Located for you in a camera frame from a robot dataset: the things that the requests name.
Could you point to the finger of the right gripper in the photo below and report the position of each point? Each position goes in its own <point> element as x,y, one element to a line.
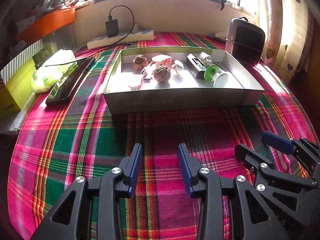
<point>305,151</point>
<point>252,160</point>

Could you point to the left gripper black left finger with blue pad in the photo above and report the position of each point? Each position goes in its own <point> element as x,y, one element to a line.
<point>71,216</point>

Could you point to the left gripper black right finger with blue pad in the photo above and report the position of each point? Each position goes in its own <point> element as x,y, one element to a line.
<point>249,215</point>

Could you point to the green white suction holder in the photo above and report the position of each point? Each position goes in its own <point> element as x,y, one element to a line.
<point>215,74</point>

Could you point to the grey black lighter gadget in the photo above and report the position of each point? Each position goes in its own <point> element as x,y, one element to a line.
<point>195,66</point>

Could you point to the white round cap jar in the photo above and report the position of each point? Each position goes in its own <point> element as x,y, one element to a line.
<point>205,58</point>

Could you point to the white round earbud gadget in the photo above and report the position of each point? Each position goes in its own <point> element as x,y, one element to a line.
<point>177,67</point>

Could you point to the pink clip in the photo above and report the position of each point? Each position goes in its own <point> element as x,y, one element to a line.
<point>162,60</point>
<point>135,82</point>

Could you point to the brown carved walnut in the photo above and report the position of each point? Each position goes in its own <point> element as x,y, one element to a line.
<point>139,62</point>

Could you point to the small grey black heater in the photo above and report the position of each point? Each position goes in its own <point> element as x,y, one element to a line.
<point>245,41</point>

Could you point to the heart pattern curtain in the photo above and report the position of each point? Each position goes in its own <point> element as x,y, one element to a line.
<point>288,26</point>

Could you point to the white shallow cardboard box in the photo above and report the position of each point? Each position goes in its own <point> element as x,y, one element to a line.
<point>241,89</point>

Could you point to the black smartphone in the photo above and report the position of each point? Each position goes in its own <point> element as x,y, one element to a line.
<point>66,87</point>

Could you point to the yellow green box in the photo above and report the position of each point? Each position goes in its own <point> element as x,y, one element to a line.
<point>17,90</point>

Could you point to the green white tissue pack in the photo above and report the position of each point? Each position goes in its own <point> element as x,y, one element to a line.
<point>44,78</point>

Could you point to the striped white box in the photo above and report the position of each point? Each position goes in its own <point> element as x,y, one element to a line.
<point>16,63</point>

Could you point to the white power strip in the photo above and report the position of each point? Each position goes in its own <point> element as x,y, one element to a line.
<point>120,38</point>

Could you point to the black charger adapter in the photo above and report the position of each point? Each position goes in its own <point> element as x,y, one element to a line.
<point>112,26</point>

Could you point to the orange plastic tray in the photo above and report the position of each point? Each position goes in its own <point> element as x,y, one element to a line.
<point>47,24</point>

